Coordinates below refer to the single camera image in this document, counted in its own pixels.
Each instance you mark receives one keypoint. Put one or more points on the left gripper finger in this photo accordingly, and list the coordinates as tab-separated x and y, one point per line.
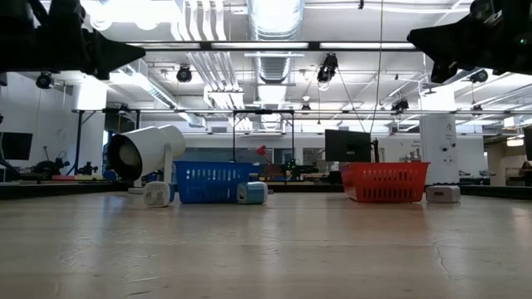
116	52

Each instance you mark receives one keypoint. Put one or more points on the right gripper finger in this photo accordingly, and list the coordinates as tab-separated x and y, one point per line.
434	41

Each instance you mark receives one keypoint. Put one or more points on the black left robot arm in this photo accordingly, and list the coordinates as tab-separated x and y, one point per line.
16	37

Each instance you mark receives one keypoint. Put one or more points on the black background robot arm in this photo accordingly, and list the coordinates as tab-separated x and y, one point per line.
87	169
295	170
50	168

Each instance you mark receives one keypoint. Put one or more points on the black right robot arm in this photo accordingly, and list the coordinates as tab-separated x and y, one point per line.
515	25

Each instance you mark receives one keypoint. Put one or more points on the white mug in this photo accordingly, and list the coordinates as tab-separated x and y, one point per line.
154	145

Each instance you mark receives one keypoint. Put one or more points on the black monitor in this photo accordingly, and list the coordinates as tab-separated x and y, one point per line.
16	146
347	145

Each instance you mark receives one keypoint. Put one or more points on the blue ball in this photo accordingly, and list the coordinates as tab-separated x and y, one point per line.
110	175

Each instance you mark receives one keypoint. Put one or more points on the red plastic basket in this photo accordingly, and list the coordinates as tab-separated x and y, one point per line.
384	170

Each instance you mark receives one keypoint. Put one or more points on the small white box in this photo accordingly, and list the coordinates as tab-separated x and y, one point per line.
442	194

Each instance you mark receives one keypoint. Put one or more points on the blue plastic basket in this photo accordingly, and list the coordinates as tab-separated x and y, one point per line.
208	195

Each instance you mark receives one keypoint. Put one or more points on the red background item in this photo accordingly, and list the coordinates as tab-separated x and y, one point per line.
262	150

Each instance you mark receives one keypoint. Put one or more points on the black ceiling camera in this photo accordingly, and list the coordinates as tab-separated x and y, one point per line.
480	76
400	105
44	80
184	74
328	66

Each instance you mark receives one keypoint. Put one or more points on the black background frame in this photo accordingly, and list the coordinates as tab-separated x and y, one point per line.
80	141

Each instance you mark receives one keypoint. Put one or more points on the teal wall charger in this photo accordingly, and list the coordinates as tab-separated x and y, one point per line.
157	194

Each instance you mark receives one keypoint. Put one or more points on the silver ventilation duct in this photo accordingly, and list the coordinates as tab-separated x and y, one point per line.
274	25

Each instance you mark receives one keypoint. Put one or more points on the blue white wall charger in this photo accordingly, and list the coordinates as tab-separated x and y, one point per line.
253	193

